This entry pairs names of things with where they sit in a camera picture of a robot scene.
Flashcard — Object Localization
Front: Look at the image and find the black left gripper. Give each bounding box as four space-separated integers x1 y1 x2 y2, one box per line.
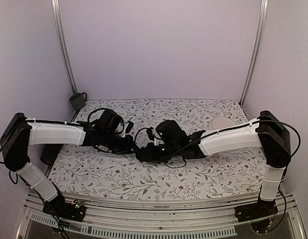
102 130 141 155

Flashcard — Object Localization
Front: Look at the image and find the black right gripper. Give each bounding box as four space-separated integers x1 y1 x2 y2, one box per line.
138 142 180 164

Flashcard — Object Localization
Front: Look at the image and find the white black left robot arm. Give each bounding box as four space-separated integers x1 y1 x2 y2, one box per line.
0 109 139 216

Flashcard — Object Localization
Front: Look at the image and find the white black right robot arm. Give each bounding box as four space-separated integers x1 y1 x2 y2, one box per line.
141 111 292 217

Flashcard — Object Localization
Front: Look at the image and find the floral patterned table mat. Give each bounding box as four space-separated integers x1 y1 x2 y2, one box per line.
49 99 266 201

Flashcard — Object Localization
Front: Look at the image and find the grey mug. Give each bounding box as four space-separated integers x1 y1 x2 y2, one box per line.
69 92 87 111

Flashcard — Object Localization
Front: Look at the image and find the white round plate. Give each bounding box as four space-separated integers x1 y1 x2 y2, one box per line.
208 118 236 130

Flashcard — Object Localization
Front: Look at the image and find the black cylinder object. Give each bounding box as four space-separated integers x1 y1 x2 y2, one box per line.
40 144 62 165

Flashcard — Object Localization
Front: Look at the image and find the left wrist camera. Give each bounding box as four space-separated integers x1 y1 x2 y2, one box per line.
121 120 134 137

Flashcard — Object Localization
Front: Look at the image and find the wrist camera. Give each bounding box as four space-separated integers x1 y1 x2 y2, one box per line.
121 120 134 137
146 127 160 146

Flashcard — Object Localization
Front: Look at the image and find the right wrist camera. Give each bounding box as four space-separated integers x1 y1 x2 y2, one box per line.
146 127 160 146

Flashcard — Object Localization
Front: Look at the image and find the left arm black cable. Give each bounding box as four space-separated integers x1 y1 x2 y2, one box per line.
87 107 107 125

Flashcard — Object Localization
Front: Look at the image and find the front aluminium rail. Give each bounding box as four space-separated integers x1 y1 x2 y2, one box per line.
16 193 308 239

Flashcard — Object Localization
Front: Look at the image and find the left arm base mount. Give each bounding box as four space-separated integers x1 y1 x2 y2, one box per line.
43 199 87 222

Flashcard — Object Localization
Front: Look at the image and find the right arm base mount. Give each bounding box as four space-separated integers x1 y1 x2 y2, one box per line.
234 197 278 222

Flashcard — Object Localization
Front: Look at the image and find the left aluminium frame post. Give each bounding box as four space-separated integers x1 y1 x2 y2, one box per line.
51 0 78 94

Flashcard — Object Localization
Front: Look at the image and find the aluminium frame post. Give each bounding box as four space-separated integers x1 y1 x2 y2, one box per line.
51 0 78 94
239 0 269 108

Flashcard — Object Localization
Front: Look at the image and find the right aluminium frame post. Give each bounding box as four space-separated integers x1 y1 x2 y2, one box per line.
239 0 269 108

